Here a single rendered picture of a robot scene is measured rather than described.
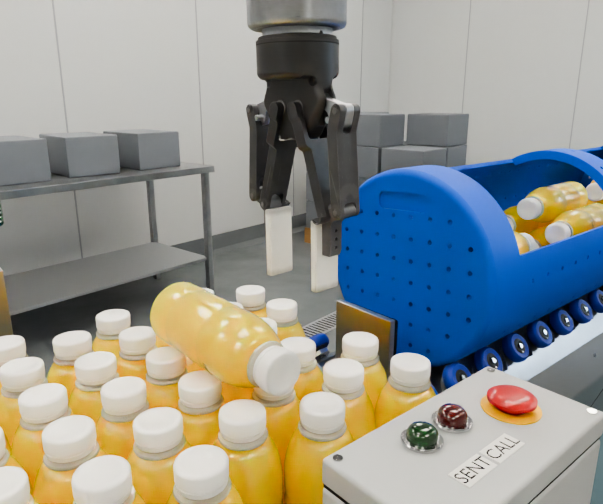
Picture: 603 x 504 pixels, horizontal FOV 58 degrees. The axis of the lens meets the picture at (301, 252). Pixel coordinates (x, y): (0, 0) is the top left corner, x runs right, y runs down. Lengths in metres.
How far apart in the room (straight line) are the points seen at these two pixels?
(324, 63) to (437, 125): 4.27
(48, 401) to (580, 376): 0.85
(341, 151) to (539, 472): 0.28
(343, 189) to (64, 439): 0.30
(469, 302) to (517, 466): 0.36
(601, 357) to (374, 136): 3.62
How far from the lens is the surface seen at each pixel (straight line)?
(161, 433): 0.46
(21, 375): 0.58
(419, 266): 0.76
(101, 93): 4.19
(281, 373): 0.46
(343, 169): 0.48
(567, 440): 0.44
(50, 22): 4.07
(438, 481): 0.37
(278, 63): 0.49
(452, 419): 0.42
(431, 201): 0.73
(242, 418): 0.46
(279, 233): 0.56
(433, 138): 4.77
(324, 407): 0.47
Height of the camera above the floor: 1.33
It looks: 16 degrees down
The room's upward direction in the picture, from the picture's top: straight up
